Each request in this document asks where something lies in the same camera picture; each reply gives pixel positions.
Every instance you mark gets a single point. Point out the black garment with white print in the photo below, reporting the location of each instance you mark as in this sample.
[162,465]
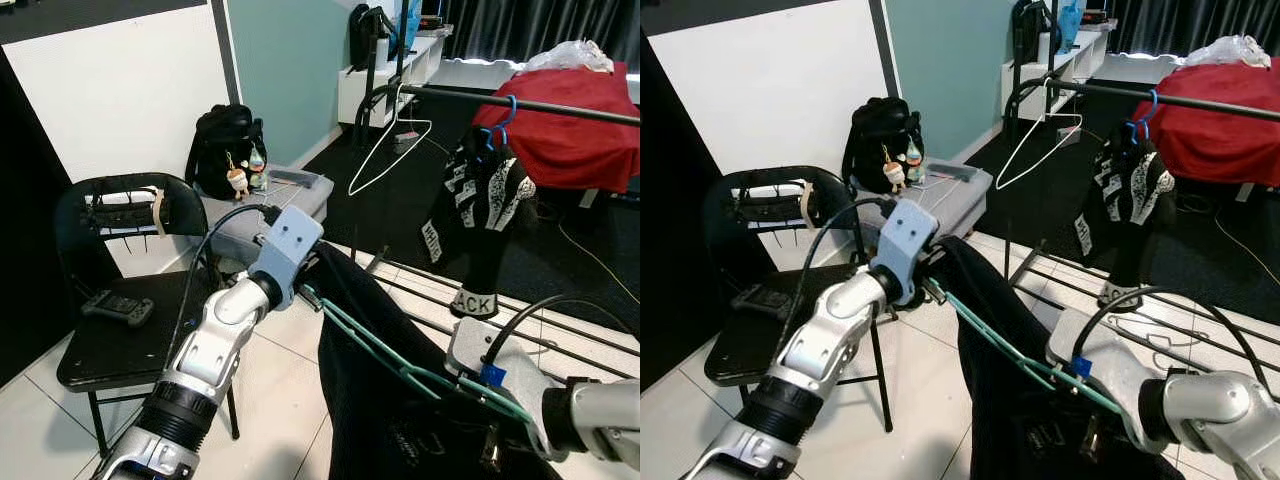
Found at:
[1130,250]
[480,250]

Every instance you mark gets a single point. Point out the blue plastic hanger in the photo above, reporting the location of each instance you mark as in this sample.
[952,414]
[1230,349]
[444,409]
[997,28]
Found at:
[1154,108]
[512,112]

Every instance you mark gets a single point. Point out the teal plastic hanger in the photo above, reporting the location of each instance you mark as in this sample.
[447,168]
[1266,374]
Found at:
[975,324]
[360,334]

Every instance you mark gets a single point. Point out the plain black garment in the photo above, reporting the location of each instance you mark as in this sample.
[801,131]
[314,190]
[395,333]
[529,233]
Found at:
[1000,430]
[370,420]

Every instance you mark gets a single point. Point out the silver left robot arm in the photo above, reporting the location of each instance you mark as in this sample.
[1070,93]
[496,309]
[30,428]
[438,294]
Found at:
[215,340]
[830,345]

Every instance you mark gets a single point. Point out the black shoulder bag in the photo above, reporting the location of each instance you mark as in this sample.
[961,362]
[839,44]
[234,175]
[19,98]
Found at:
[370,35]
[1032,28]

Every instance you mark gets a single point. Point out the white plastic hanger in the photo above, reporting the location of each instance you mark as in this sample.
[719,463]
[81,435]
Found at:
[390,160]
[1040,152]

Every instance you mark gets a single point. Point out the red cloth cover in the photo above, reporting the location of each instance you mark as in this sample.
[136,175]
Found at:
[1220,140]
[580,150]

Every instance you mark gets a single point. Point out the black handheld controller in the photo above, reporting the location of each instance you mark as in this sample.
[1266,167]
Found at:
[118,308]
[760,300]

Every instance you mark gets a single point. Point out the black folding chair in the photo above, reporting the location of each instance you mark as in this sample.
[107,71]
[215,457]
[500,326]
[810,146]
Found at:
[745,350]
[110,350]

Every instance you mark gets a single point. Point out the black metal clothes rack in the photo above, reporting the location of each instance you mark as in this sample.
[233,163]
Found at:
[1200,100]
[560,110]

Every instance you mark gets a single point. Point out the clear plastic bag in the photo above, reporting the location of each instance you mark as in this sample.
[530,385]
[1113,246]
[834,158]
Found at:
[1225,52]
[570,58]

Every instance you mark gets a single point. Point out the dark curtain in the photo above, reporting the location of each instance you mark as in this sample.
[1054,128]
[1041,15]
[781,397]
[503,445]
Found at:
[530,25]
[1180,20]

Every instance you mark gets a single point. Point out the white shelf unit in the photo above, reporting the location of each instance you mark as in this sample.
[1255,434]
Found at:
[415,85]
[1075,70]

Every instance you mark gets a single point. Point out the blue hanging bag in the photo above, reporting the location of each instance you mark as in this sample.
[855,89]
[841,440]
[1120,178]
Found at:
[1070,20]
[408,25]

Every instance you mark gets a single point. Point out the grey storage box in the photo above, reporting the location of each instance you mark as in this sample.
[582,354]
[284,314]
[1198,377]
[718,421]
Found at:
[960,190]
[300,190]

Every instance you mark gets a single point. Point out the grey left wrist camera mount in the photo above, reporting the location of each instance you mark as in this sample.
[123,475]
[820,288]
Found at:
[905,240]
[290,245]

